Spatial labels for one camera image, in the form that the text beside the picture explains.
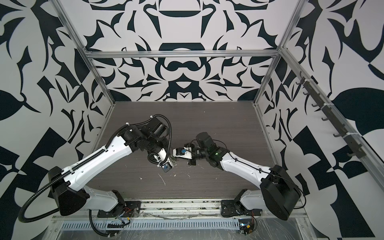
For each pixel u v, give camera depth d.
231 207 0.74
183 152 0.63
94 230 0.69
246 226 0.71
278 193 0.42
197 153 0.67
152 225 0.65
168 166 0.60
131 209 0.73
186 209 0.76
